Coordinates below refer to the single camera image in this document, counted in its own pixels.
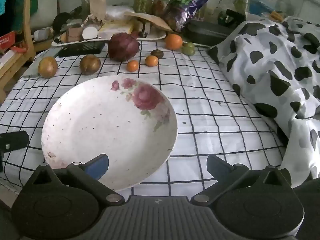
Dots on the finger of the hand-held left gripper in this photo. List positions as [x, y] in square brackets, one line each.
[15, 141]

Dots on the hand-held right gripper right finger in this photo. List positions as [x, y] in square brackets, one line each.
[217, 166]

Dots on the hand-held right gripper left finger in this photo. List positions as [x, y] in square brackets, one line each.
[98, 168]

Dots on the white floral plate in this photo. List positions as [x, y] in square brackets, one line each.
[110, 130]

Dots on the red dragon fruit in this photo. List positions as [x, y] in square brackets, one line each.
[123, 47]

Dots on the small dark brown fruit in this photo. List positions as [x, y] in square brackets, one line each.
[157, 53]

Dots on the white black-grid bedsheet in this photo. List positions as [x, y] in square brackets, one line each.
[205, 100]

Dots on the round yellow-brown fruit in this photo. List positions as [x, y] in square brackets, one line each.
[47, 67]
[90, 64]

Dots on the red cardboard box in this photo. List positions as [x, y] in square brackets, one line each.
[7, 41]

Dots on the small tangerine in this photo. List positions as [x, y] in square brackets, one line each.
[151, 61]
[132, 65]

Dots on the small white figure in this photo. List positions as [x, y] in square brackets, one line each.
[42, 34]

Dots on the black plastic basket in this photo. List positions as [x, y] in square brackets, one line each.
[82, 48]

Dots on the green grapes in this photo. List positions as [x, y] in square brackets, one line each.
[187, 52]

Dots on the white black-spotted blanket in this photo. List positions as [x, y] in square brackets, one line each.
[275, 62]

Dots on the white oval tray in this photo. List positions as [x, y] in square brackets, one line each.
[203, 45]
[152, 37]

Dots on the brown cardboard roll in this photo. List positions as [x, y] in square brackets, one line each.
[74, 33]

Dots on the green plum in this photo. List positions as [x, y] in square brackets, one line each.
[190, 44]

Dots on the white capped bottle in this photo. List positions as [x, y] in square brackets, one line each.
[90, 33]

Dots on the large orange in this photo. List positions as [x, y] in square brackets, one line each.
[173, 42]

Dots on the grey zip case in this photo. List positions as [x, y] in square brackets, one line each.
[207, 31]

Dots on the white plant pot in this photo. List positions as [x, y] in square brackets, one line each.
[46, 7]

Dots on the yellow cardboard box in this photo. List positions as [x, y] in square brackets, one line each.
[115, 28]

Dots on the white device with black wheel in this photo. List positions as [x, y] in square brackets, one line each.
[146, 30]

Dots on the clear plastic bag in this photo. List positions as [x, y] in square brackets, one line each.
[117, 12]

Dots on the crumpled brown paper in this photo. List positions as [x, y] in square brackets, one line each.
[98, 7]

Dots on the brown paper envelope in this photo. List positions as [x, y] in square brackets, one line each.
[152, 20]

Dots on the purple foil bag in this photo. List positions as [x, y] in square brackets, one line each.
[185, 7]

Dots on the brown bottle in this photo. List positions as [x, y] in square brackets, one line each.
[158, 7]

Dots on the wooden chair frame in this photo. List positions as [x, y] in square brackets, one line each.
[27, 30]

